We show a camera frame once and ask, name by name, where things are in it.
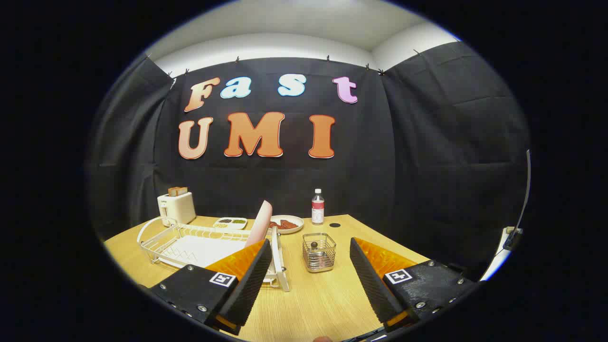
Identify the white divided dish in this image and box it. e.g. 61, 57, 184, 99
213, 217, 248, 230

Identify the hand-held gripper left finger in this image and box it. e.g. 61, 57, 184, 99
150, 238, 274, 336

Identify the black backdrop cloth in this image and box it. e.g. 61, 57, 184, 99
85, 42, 531, 281

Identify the metal wire basket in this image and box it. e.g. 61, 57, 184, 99
302, 232, 337, 273

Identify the white wire dish rack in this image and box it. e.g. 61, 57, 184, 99
137, 216, 291, 292

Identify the white toaster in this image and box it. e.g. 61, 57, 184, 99
157, 191, 197, 227

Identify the pink plate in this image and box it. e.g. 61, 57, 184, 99
244, 200, 274, 248

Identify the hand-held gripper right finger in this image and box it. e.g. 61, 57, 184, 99
350, 237, 479, 333

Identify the black clamp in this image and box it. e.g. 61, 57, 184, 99
503, 227, 524, 251

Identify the clear bottle with red label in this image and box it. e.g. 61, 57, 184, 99
311, 189, 325, 225

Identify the white round meat plate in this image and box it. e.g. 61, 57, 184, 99
269, 215, 304, 235

